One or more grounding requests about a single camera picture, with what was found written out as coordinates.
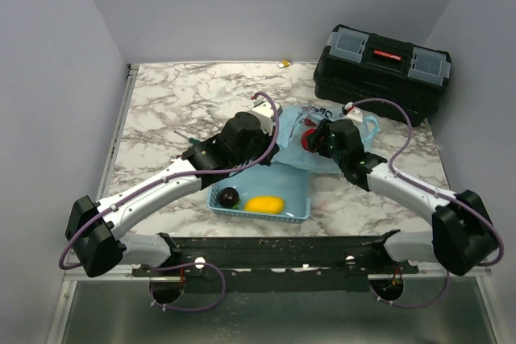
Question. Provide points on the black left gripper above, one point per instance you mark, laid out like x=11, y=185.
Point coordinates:
x=267, y=138

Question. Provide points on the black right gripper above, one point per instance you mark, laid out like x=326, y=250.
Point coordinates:
x=314, y=138

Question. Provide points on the smooth red fake apple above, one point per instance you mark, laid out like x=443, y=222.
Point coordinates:
x=309, y=140

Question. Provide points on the light blue plastic bag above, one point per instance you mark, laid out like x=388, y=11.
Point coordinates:
x=295, y=120

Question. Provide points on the yellow fake fruit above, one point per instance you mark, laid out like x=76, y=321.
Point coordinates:
x=265, y=204

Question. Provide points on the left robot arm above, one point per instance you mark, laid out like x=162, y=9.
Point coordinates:
x=98, y=233

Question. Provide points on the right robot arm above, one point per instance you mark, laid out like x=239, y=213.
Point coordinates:
x=462, y=235

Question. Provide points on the dark purple fake mangosteen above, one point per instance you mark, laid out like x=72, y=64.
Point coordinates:
x=229, y=198

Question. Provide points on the light blue plastic basket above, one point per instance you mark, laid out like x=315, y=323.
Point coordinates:
x=279, y=180

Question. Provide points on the black plastic toolbox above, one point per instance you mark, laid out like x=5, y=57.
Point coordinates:
x=356, y=65

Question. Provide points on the small yellow white tag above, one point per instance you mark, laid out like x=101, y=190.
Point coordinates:
x=284, y=64

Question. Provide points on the aluminium extrusion bar left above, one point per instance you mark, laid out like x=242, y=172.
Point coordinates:
x=118, y=273

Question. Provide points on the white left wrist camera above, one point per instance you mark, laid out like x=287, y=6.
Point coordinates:
x=263, y=110

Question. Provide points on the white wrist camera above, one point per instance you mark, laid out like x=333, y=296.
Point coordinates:
x=263, y=110
x=350, y=111

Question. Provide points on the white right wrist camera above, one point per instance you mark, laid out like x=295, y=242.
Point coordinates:
x=350, y=111

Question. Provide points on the black front mounting rail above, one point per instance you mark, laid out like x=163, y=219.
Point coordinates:
x=279, y=264

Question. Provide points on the aluminium left side rail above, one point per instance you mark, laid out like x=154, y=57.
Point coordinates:
x=117, y=133

